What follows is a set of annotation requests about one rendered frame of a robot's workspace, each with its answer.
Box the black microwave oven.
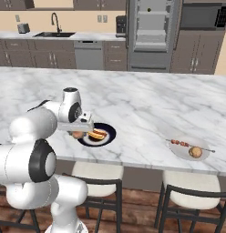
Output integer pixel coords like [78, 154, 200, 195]
[180, 2, 226, 31]

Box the brown wall cupboard run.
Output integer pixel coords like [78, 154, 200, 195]
[0, 0, 36, 11]
[72, 0, 128, 12]

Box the meat skewer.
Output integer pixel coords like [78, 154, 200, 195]
[165, 138, 216, 154]

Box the hot dog in bun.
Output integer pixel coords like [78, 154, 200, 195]
[87, 127, 108, 141]

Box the brown tall cupboard run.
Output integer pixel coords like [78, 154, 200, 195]
[170, 29, 226, 76]

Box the grey dishwasher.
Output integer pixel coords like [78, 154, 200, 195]
[73, 40, 105, 71]

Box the dark blue rimmed plate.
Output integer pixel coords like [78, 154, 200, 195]
[77, 122, 118, 148]

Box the brown base cupboard run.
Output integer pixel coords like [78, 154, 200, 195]
[0, 38, 77, 70]

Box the brown drawer cupboard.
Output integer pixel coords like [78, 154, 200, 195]
[102, 40, 128, 72]

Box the black coffee machine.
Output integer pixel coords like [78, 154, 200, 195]
[115, 15, 128, 38]

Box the dark sink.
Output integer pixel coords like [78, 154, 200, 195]
[33, 31, 77, 39]

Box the grey fridge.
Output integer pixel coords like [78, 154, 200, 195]
[126, 0, 183, 74]

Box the pale grey plate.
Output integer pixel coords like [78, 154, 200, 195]
[168, 135, 211, 162]

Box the silver toaster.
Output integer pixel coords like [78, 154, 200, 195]
[16, 22, 31, 35]

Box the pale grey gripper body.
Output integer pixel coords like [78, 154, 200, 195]
[56, 120, 96, 134]

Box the black tap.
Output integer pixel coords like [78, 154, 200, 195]
[50, 12, 63, 34]

